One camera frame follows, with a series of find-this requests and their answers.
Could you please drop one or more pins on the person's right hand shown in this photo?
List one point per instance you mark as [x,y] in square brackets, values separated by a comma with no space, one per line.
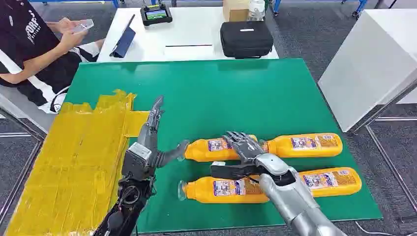
[73,38]

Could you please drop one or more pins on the white side table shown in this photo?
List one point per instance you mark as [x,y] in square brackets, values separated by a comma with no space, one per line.
[368,65]

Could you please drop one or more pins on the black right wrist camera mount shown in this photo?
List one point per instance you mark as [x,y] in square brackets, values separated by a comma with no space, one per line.
[228,172]

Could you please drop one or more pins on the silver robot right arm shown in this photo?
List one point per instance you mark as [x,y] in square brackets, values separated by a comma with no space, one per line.
[293,202]

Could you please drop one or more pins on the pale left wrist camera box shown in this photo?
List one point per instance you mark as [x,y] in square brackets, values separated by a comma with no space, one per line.
[140,151]

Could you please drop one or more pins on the silver floor rail frame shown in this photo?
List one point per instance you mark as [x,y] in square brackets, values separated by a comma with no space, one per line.
[19,182]
[391,166]

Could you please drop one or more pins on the orange drink bottle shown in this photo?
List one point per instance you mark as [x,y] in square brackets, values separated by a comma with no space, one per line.
[202,192]
[202,151]
[351,184]
[283,148]

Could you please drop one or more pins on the silver smartphone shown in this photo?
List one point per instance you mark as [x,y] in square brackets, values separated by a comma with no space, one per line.
[85,25]

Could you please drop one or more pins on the yellow sheet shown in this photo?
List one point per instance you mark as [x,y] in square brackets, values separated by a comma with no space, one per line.
[75,163]

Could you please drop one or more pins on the black carrying case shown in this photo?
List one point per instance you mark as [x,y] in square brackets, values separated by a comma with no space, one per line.
[246,39]

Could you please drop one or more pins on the green mat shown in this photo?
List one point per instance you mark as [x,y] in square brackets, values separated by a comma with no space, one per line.
[211,97]

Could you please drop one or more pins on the thin black strip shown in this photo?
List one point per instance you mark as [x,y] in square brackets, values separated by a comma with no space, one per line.
[189,45]

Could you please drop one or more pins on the person's left hand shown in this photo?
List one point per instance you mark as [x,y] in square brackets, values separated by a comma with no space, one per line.
[63,25]

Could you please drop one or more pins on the black remote controller with screen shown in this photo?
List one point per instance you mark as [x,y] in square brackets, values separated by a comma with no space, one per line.
[156,14]

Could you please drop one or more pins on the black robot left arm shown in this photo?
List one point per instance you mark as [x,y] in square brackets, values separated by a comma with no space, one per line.
[130,195]

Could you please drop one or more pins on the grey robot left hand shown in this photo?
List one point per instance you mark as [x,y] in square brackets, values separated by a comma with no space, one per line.
[148,136]

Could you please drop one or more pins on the cardboard box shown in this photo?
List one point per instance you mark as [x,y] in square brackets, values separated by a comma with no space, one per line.
[234,9]

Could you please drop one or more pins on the blue metal frame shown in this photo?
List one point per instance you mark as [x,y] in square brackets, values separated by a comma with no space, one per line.
[358,6]
[114,2]

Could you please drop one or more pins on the person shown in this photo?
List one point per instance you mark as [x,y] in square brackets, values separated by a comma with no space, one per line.
[19,32]

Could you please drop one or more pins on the blue tablet case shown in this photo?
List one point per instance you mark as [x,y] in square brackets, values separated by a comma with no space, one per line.
[125,40]

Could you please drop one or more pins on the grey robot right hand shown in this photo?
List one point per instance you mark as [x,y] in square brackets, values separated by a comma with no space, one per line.
[246,148]

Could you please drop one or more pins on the clear plastic bottle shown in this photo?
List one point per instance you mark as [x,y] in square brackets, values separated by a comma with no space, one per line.
[257,9]

